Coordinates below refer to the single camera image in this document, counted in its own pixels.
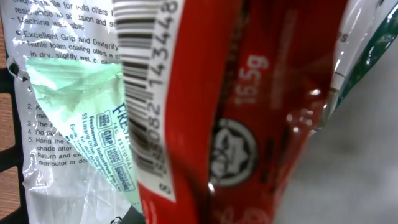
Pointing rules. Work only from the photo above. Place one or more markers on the red snack stick packet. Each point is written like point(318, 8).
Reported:
point(222, 97)

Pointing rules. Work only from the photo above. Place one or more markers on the light green wipes sachet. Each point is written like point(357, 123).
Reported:
point(85, 102)

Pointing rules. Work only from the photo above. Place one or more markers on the green 3M gloves package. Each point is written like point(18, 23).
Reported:
point(348, 173)

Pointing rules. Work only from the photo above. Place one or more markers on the dark grey mesh basket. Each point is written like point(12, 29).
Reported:
point(14, 156)

